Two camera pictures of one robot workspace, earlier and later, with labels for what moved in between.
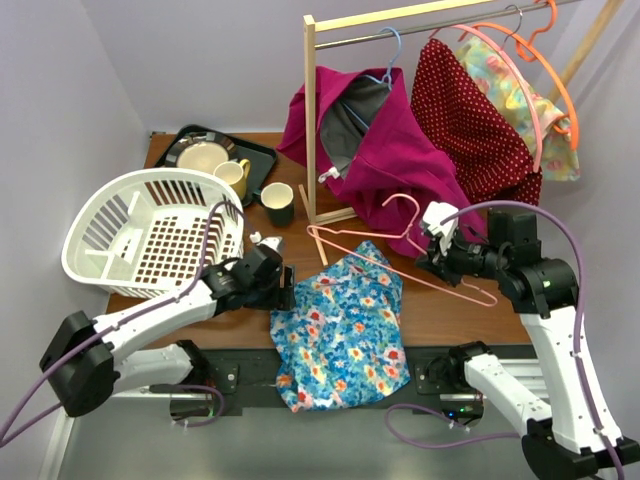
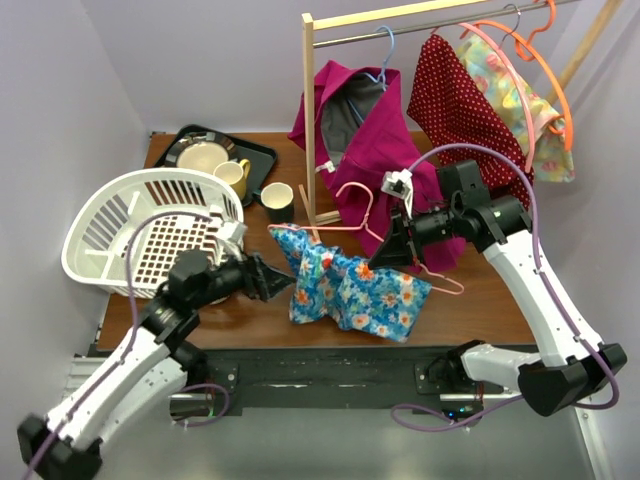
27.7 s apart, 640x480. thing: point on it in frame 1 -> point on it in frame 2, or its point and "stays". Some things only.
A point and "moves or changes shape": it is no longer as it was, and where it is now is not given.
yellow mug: [234, 174] stays
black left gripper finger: [288, 287] -> [269, 281]
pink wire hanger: [314, 231] -> [366, 223]
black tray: [260, 158] stays
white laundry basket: [143, 233] stays
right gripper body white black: [456, 255] -> [427, 226]
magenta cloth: [370, 146] moves or changes shape
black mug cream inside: [278, 198] stays
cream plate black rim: [200, 151] stays
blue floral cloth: [338, 341] moves or changes shape
